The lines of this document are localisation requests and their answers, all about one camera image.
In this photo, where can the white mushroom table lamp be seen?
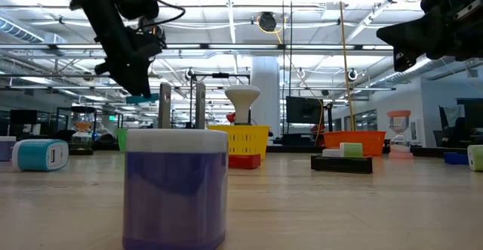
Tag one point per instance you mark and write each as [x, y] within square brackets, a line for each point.
[241, 95]

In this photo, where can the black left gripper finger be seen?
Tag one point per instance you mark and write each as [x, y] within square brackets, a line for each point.
[134, 76]

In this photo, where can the orange plastic basket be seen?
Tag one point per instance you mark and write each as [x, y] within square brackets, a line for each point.
[373, 142]

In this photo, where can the purple wall charger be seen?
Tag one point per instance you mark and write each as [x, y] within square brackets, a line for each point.
[175, 189]

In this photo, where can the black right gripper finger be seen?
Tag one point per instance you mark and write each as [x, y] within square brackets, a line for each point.
[405, 58]
[407, 34]

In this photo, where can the black digital thermometer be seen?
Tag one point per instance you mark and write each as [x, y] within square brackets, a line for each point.
[341, 165]

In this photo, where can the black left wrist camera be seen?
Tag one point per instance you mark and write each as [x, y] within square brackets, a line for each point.
[137, 0]

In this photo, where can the yellow plastic basket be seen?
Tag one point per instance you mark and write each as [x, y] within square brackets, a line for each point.
[245, 140]

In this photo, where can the black gantry frame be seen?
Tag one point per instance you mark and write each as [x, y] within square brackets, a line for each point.
[220, 75]

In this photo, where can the black hourglass orange sand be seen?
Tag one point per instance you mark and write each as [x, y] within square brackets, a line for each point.
[82, 126]

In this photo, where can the red digital thermometer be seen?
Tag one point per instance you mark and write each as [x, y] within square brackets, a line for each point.
[244, 161]

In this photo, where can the teal wall charger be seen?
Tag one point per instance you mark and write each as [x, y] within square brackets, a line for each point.
[37, 155]

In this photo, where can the green wall charger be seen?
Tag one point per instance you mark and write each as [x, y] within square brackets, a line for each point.
[351, 150]
[476, 158]

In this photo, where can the white digital thermometer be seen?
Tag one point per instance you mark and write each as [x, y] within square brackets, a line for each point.
[331, 152]

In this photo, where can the green plastic basket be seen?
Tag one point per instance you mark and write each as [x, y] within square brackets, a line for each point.
[122, 140]

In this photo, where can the black computer monitor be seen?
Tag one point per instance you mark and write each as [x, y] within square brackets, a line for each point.
[23, 116]
[473, 112]
[303, 110]

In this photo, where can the blue digital thermometer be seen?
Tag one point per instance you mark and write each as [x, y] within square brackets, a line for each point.
[145, 99]
[456, 158]

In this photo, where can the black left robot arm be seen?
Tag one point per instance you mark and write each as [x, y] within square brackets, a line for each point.
[94, 8]

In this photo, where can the red round object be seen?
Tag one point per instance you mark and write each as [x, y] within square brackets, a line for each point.
[231, 118]

